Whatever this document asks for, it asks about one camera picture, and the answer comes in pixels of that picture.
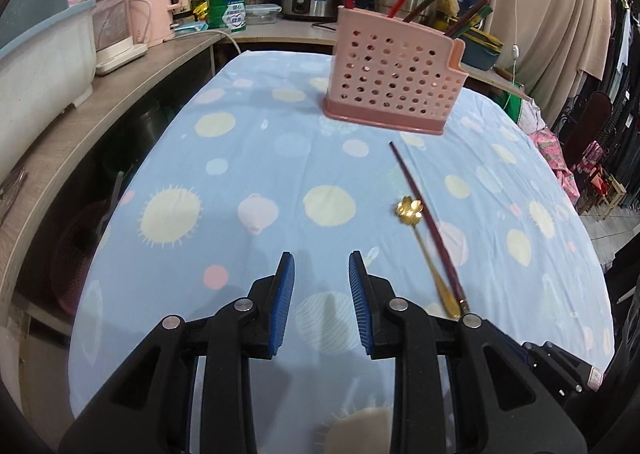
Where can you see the brown lumpy object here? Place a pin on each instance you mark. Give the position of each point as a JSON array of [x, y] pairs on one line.
[[448, 5]]

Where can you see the pink perforated utensil holder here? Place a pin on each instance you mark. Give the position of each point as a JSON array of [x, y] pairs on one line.
[[395, 69]]

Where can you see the gold flower-shaped spoon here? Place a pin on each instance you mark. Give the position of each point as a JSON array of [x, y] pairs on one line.
[[411, 210]]

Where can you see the hanging clothes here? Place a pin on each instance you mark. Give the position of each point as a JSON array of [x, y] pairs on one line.
[[622, 59]]

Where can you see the blue spotted tablecloth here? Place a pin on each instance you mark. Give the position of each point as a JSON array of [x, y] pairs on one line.
[[250, 144]]

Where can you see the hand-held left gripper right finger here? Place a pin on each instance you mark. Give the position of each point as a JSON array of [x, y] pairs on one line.
[[360, 304]]

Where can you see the dark maroon chopstick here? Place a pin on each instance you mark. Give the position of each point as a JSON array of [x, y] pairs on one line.
[[425, 219], [467, 15]]

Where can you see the green bag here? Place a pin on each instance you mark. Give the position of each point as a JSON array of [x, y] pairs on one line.
[[512, 104]]

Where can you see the metal tongs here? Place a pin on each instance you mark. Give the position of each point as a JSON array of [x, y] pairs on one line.
[[11, 189]]

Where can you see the white plastic tub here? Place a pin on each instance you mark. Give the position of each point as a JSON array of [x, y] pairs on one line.
[[40, 84]]

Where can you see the grey-blue plastic board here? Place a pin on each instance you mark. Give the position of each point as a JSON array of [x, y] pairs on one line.
[[30, 4]]

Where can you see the green chopstick with gold band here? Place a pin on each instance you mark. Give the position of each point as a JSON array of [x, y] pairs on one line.
[[484, 13], [475, 20]]

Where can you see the beige curtain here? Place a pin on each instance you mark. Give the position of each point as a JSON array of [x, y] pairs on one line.
[[545, 9]]

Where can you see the white countertop appliance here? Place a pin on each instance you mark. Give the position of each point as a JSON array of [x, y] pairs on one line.
[[115, 34]]

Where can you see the blue tissue pack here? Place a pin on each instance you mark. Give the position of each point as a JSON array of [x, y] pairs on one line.
[[190, 28]]

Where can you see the stacked blue dishes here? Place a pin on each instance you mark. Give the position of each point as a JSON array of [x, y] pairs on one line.
[[482, 52]]

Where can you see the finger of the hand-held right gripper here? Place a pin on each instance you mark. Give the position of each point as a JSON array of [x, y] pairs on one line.
[[555, 366]]

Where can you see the clear food container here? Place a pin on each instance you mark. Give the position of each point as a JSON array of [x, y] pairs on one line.
[[261, 13]]

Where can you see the pink patterned cloth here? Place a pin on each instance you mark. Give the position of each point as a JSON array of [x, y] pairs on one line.
[[550, 149]]

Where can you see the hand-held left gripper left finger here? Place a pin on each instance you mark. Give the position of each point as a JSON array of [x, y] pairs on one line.
[[282, 304]]

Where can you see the small wooden stool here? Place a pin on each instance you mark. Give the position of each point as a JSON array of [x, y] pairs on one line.
[[610, 189]]

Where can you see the black metal chair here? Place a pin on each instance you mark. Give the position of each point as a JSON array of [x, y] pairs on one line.
[[595, 119]]

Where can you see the pink electric kettle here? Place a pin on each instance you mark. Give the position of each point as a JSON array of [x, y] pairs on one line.
[[155, 4]]

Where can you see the green packet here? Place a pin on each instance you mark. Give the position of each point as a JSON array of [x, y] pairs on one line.
[[227, 4]]

